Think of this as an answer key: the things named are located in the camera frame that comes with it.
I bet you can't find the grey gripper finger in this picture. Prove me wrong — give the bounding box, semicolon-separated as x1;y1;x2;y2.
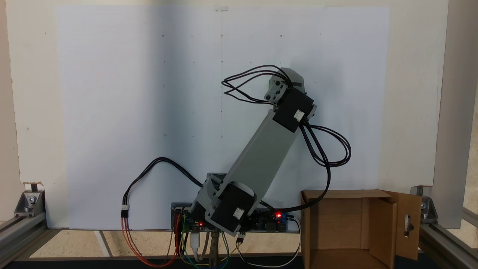
280;68;306;92

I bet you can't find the circuit board with blue terminal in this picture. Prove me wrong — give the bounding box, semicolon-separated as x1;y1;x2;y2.
256;210;290;232

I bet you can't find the brown cardboard box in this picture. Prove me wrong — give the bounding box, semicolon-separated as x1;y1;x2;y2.
301;189;423;269

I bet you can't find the black motor cable loop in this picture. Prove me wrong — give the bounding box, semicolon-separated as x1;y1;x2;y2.
222;65;292;104
261;120;352;214

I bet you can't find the black cable with white connector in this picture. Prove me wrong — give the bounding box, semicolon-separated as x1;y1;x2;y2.
121;157;204;219

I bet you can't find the circuit board with jumper wires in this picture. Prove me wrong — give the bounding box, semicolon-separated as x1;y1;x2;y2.
173;211;206;233

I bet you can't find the aluminium frame post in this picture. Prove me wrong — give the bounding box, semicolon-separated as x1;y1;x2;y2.
429;0;478;229

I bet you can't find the thin white cable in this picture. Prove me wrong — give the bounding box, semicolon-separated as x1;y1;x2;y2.
237;217;301;268

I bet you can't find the white USB cable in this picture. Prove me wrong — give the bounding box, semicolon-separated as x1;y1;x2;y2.
190;231;207;260

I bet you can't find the metal corner bracket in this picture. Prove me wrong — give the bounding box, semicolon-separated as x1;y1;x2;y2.
411;186;438;225
14;190;46;217

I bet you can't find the green jumper wire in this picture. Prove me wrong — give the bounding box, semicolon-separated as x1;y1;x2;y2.
179;224;230;267

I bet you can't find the red orange wire bundle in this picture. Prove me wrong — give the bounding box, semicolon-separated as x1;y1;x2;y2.
121;217;180;268

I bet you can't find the aluminium frame rail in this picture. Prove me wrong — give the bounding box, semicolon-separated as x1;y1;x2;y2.
0;214;48;266
418;207;478;269

